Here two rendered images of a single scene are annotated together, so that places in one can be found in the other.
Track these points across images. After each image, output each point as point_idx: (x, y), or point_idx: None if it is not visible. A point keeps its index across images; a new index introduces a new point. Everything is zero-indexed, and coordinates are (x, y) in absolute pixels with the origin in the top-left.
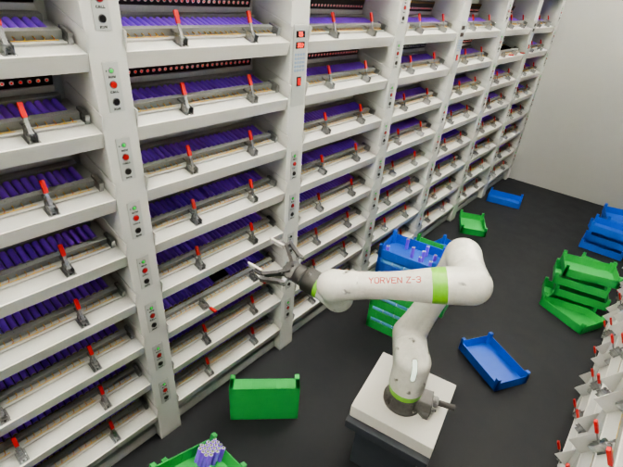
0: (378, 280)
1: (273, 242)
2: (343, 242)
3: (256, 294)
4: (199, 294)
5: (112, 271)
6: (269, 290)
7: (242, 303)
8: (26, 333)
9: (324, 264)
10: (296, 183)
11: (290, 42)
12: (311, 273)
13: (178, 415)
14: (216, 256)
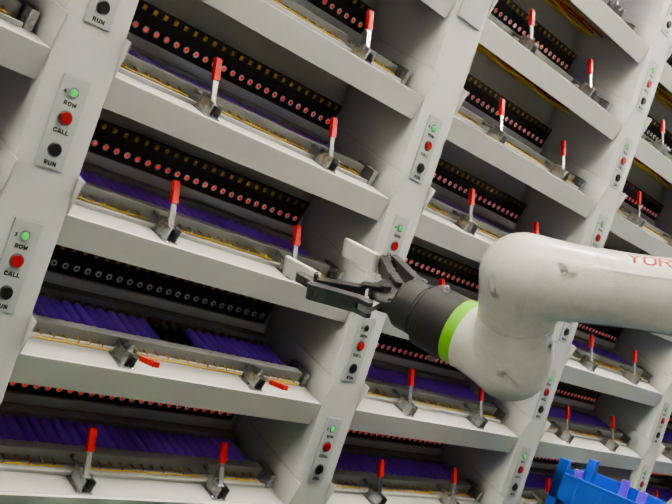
0: (655, 260)
1: (353, 252)
2: (454, 469)
3: (230, 462)
4: (122, 333)
5: (3, 62)
6: (262, 473)
7: (192, 460)
8: None
9: (399, 499)
10: (416, 198)
11: None
12: (451, 291)
13: None
14: (203, 247)
